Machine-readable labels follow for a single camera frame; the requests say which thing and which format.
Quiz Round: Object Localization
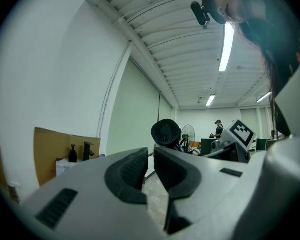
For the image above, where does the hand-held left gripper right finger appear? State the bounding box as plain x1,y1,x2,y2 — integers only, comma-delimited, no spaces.
153,146,267,240

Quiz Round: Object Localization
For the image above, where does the black faucet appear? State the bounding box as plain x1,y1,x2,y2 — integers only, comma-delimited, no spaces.
82,141,96,162

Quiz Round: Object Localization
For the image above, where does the black hair dryer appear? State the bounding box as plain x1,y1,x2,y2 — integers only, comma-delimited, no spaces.
150,118,191,155

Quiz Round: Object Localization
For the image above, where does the large brown cardboard panel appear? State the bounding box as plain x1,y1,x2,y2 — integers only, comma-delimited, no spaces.
34,126,102,187

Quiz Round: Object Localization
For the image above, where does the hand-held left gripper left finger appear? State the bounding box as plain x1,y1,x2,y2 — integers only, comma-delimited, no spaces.
22,147,166,240

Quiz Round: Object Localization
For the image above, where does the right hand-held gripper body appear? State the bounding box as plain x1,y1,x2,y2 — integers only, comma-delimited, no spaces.
209,118,257,164

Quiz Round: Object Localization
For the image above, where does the black standing fan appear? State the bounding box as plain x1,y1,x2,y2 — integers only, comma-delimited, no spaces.
180,124,197,147

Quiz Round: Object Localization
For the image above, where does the long ceiling light tube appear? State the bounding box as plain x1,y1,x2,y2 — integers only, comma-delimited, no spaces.
218,22,235,73

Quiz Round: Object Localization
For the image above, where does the white sink counter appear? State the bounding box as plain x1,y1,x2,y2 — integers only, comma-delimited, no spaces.
55,154,106,178

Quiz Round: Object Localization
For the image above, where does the green storage box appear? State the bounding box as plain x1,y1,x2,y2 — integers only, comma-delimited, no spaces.
255,138,271,152

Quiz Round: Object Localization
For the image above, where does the person's head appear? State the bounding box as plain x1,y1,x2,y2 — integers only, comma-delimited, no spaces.
201,0,256,25

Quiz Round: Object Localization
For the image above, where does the black soap dispenser bottle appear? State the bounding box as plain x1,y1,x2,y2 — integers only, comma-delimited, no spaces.
68,144,78,163

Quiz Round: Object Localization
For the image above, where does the short ceiling light tube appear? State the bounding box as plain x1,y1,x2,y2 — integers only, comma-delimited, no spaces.
255,91,273,104
205,94,217,107

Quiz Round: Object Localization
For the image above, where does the black head-worn camera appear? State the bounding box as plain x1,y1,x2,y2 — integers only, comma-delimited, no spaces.
190,0,211,30

